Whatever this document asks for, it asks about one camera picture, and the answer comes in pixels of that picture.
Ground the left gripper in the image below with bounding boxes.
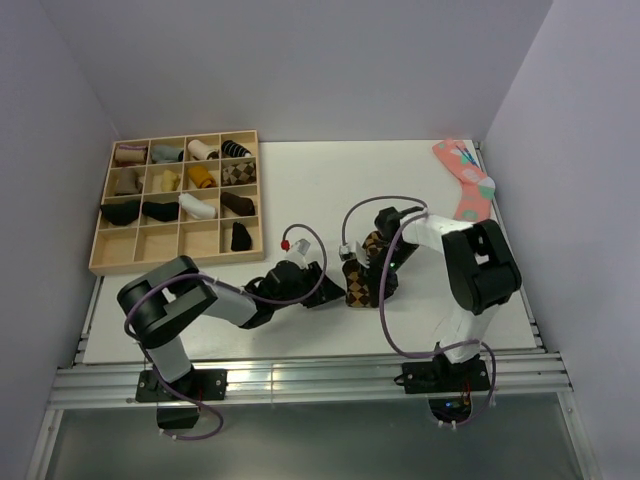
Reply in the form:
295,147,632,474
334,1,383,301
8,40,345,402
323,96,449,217
272,261,345,310

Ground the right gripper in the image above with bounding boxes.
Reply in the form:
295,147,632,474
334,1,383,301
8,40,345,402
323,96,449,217
358,242,420,307

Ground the brown argyle sock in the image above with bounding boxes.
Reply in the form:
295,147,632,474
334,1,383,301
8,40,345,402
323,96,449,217
342,230,388,308

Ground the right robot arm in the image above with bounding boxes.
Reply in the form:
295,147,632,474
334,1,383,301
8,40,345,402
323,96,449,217
375,207,522,393

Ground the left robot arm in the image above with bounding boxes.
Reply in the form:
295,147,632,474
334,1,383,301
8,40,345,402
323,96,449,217
117,255,346,399

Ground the pink patterned sock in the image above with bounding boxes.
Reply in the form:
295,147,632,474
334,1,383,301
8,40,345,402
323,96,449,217
432,139,496,223

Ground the black rolled sock bottom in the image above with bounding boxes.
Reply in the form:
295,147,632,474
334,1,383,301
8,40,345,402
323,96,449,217
230,222,253,252

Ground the dark brown rolled sock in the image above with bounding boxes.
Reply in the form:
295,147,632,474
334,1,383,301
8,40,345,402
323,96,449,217
220,192,255,217

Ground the brown checkered rolled sock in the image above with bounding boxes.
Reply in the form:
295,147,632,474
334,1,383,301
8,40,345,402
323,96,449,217
221,160,257,186

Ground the white rolled sock lower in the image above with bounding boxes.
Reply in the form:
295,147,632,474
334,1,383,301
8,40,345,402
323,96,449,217
178,193,217,220

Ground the white rolled sock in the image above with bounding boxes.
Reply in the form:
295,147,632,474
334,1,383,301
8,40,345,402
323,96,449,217
178,193,217,220
187,139,219,160

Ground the wooden compartment tray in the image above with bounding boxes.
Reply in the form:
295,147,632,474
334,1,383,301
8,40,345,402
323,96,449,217
89,130,264,275

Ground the black white striped sock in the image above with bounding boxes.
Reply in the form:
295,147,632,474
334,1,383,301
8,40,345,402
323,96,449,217
221,139,253,158

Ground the mustard rolled sock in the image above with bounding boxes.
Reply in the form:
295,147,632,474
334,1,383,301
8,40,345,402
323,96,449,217
187,165,217,189

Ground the white rolled sock top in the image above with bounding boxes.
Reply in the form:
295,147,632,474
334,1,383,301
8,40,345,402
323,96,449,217
187,139,219,160

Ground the pale yellow rolled sock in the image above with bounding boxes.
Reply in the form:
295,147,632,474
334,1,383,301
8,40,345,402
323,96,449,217
160,169,181,192

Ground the grey rolled sock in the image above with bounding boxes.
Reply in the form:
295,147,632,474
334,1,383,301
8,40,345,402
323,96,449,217
151,144,184,164

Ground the black sock far left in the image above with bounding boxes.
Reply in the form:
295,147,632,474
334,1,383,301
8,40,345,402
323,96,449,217
100,200,140,227

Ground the taupe rolled sock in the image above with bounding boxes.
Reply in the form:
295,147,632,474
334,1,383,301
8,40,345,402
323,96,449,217
113,168,142,196

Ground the beige purple-trim rolled sock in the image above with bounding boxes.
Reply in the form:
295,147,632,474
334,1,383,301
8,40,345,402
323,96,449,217
113,144,147,166

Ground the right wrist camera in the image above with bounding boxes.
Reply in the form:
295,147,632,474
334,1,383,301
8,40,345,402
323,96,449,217
339,242,363,262

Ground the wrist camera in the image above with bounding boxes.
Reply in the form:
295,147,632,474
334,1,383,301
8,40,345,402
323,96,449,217
284,238,310,270
339,242,363,262

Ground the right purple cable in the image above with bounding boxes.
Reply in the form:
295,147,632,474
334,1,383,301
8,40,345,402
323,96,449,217
340,195,497,427

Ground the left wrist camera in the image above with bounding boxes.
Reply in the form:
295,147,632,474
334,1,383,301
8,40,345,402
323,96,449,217
284,238,310,270

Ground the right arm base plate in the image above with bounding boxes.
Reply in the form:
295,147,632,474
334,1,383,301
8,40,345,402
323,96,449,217
394,355,491,424

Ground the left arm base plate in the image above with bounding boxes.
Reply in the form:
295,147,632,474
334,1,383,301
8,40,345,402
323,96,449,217
135,369,227,432

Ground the aluminium rail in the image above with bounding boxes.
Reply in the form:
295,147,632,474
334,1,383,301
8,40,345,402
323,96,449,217
46,351,573,410

